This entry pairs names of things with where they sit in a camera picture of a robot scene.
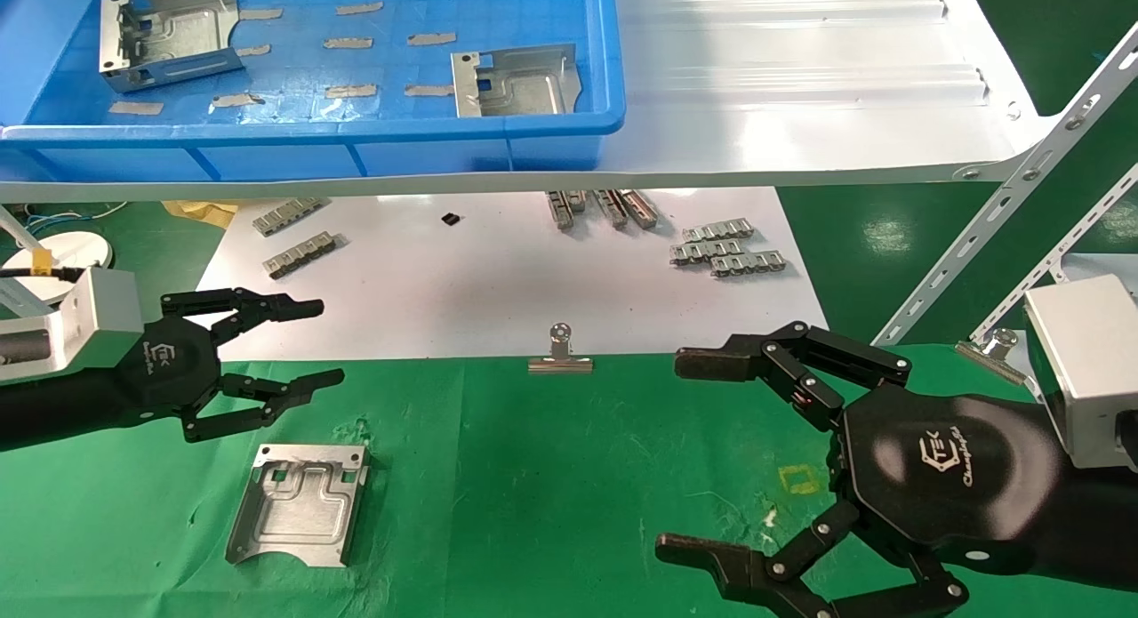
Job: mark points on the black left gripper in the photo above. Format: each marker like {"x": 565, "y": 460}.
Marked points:
{"x": 169, "y": 369}

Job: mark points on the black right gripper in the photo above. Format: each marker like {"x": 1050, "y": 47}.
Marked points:
{"x": 951, "y": 485}

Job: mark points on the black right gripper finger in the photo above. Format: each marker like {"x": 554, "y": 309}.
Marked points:
{"x": 716, "y": 362}

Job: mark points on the stamped sheet metal bracket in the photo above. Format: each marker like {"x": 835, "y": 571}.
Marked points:
{"x": 169, "y": 40}
{"x": 524, "y": 89}
{"x": 298, "y": 511}

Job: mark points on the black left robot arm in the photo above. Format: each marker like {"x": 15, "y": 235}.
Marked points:
{"x": 53, "y": 413}

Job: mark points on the grey metal link strip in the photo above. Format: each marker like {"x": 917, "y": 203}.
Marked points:
{"x": 299, "y": 255}
{"x": 575, "y": 200}
{"x": 717, "y": 229}
{"x": 611, "y": 209}
{"x": 286, "y": 216}
{"x": 638, "y": 209}
{"x": 747, "y": 263}
{"x": 702, "y": 252}
{"x": 559, "y": 211}

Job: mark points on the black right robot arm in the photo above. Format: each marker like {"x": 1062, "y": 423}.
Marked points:
{"x": 1102, "y": 529}

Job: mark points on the silver binder clip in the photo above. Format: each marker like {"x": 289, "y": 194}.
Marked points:
{"x": 987, "y": 356}
{"x": 560, "y": 363}

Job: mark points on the yellow crumpled cloth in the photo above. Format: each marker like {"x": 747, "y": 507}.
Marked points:
{"x": 200, "y": 213}

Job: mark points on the green cloth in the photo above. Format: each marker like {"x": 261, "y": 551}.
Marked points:
{"x": 533, "y": 493}

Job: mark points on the blue plastic bin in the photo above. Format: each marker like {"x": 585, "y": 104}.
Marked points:
{"x": 267, "y": 147}

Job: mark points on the white floor sheet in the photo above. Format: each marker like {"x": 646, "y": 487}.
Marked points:
{"x": 498, "y": 289}

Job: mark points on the white round stand base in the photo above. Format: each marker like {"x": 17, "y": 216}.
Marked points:
{"x": 80, "y": 249}

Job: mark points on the beige tape piece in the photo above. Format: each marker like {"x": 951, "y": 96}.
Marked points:
{"x": 428, "y": 90}
{"x": 134, "y": 108}
{"x": 236, "y": 100}
{"x": 350, "y": 91}
{"x": 348, "y": 43}
{"x": 260, "y": 14}
{"x": 431, "y": 39}
{"x": 253, "y": 51}
{"x": 360, "y": 8}

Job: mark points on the white metal shelf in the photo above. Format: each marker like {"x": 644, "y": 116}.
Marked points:
{"x": 800, "y": 111}

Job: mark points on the white slotted angle strut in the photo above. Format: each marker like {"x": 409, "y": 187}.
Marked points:
{"x": 1058, "y": 262}
{"x": 22, "y": 300}
{"x": 1022, "y": 173}

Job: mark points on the white flat board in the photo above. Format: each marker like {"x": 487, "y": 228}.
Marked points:
{"x": 1098, "y": 267}

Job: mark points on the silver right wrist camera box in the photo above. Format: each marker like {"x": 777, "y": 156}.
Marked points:
{"x": 1080, "y": 369}

